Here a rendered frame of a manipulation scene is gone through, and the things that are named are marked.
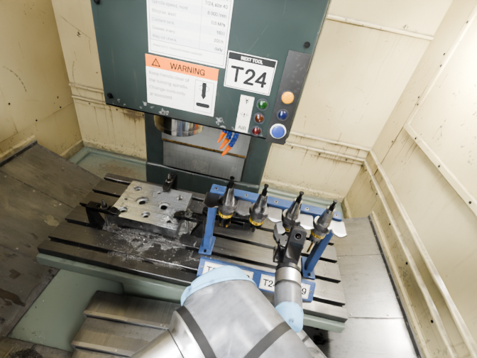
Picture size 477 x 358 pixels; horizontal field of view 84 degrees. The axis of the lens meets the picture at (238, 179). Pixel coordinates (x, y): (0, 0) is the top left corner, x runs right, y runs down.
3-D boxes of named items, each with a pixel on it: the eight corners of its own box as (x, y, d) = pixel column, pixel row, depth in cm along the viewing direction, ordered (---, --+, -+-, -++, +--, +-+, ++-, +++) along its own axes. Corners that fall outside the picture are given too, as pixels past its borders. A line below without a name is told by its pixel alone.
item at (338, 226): (347, 239, 87) (348, 238, 86) (331, 236, 87) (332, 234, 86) (343, 224, 92) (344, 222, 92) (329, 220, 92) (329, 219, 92)
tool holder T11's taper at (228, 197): (236, 199, 91) (239, 185, 86) (231, 207, 87) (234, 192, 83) (224, 195, 91) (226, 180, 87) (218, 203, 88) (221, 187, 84)
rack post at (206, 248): (210, 256, 109) (218, 204, 91) (197, 253, 109) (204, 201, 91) (215, 238, 117) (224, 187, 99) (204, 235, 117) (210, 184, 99)
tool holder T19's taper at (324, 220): (327, 218, 91) (335, 204, 87) (331, 228, 87) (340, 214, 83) (315, 217, 90) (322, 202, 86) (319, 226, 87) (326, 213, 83)
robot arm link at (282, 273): (277, 276, 71) (307, 283, 71) (278, 262, 75) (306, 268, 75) (271, 290, 76) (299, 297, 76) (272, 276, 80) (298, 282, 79)
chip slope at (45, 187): (50, 348, 99) (28, 315, 83) (-121, 307, 100) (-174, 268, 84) (148, 196, 170) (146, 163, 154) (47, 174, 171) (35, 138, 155)
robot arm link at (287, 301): (267, 332, 68) (275, 317, 63) (270, 292, 76) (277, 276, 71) (298, 339, 68) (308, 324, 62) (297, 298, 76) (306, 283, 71)
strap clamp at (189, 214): (201, 238, 116) (204, 214, 107) (172, 231, 116) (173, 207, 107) (204, 232, 118) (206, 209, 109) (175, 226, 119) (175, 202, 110)
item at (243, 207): (249, 217, 87) (249, 215, 87) (233, 214, 87) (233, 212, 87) (251, 203, 93) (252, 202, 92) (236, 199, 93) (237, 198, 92)
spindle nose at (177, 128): (205, 118, 94) (209, 84, 87) (202, 140, 81) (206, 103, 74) (159, 111, 92) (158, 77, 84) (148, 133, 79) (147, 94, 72)
